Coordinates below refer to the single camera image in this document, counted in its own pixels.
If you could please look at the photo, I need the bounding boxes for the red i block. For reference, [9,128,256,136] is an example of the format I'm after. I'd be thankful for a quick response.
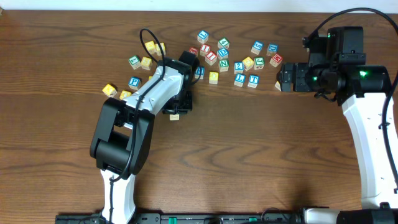
[200,44,211,57]
[205,51,218,66]

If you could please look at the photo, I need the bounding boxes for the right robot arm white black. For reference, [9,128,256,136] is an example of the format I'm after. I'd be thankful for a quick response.
[277,27,397,223]

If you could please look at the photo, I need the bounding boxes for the blue 2 block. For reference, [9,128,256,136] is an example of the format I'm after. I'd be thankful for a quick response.
[234,62,244,74]

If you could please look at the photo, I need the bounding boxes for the blue L block top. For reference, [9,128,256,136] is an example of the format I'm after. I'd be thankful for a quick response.
[197,30,209,44]

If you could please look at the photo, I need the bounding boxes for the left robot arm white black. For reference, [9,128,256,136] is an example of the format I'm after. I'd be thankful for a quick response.
[90,58,198,223]

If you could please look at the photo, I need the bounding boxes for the blue 5 block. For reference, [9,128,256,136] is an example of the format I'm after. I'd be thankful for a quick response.
[251,40,264,55]

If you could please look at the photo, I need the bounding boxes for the blue H block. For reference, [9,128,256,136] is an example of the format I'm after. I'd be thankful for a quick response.
[194,66,205,79]

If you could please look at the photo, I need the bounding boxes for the blue L block lower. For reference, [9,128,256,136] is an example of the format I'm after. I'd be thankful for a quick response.
[234,73,246,87]

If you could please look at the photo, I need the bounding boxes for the yellow block centre right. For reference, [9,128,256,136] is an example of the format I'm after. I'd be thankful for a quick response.
[242,57,254,71]

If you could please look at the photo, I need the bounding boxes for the yellow O block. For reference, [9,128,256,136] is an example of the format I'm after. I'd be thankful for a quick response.
[209,72,219,85]
[119,90,132,100]

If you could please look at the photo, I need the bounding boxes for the green L block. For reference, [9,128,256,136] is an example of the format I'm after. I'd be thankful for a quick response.
[129,55,141,70]

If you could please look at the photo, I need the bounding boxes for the green J block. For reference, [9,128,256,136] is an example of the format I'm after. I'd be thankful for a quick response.
[254,57,265,70]

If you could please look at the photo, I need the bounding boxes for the red I block upper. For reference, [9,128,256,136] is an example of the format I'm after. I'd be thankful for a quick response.
[200,44,211,57]

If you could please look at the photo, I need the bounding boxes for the yellow block far right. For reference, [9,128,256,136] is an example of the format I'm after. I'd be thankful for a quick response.
[274,81,281,91]

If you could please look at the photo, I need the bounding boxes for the green R block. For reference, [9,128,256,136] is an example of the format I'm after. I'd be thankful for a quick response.
[169,114,180,121]

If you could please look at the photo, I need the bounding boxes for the yellow block top left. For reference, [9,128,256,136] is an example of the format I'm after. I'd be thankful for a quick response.
[144,40,157,55]

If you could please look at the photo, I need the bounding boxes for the blue T block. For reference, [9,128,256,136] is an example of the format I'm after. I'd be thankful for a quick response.
[248,75,259,88]

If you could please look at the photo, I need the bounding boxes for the blue D block centre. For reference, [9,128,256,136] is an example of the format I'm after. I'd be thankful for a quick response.
[217,47,229,60]

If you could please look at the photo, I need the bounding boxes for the yellow block far left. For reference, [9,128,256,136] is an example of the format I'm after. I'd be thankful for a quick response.
[102,83,118,98]

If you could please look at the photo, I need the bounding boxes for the green N block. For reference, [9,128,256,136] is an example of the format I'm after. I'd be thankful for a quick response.
[218,59,229,72]

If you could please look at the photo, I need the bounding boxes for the red E block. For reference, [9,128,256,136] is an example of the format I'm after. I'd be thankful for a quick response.
[189,47,199,57]

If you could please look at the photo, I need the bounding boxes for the yellow S block top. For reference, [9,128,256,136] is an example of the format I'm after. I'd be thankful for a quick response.
[155,42,166,56]

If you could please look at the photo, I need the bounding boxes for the blue D block right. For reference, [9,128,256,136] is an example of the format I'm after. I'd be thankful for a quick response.
[266,44,279,57]

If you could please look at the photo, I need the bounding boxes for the red I block lower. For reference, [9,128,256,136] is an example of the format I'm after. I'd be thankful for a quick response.
[205,51,218,66]

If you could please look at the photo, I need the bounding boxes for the yellow block beside L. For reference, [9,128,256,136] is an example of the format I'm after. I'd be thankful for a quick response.
[141,57,153,70]

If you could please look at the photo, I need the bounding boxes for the blue d block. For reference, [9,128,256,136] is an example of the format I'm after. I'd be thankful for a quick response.
[217,47,229,60]
[266,44,279,57]

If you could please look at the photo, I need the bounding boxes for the blue l block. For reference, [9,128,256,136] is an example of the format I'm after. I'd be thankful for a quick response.
[197,30,209,44]
[234,73,246,87]

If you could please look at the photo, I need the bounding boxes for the red M block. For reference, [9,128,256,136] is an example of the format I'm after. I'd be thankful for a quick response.
[270,54,283,67]

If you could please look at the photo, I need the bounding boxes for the green 4 block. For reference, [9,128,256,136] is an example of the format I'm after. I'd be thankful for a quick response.
[218,37,230,49]

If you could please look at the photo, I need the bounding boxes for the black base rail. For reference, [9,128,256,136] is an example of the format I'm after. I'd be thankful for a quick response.
[55,207,330,224]

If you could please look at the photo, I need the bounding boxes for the blue P block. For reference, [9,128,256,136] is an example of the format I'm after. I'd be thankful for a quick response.
[128,77,142,90]

